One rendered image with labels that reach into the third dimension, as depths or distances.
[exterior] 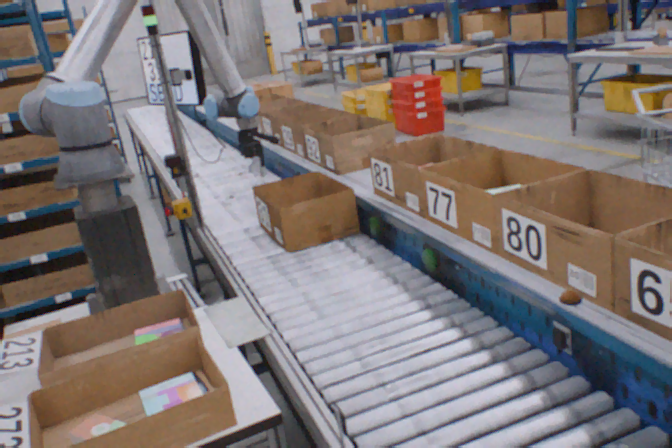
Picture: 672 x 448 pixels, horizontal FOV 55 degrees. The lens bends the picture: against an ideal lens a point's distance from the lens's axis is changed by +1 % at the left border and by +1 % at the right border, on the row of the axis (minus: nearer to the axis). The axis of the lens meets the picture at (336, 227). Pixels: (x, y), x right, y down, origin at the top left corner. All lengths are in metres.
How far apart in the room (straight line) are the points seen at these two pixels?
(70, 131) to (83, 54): 0.32
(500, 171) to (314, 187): 0.88
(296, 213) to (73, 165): 0.75
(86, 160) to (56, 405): 0.73
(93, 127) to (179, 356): 0.75
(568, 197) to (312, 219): 0.93
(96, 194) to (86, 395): 0.67
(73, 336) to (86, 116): 0.62
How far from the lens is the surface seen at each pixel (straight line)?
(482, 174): 2.08
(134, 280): 2.09
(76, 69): 2.21
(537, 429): 1.32
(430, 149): 2.42
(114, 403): 1.63
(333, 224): 2.31
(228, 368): 1.63
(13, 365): 1.74
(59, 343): 1.93
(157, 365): 1.62
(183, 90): 2.83
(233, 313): 1.90
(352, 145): 2.69
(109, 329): 1.93
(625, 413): 1.36
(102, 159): 2.01
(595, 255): 1.39
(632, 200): 1.71
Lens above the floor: 1.54
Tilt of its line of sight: 19 degrees down
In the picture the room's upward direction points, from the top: 9 degrees counter-clockwise
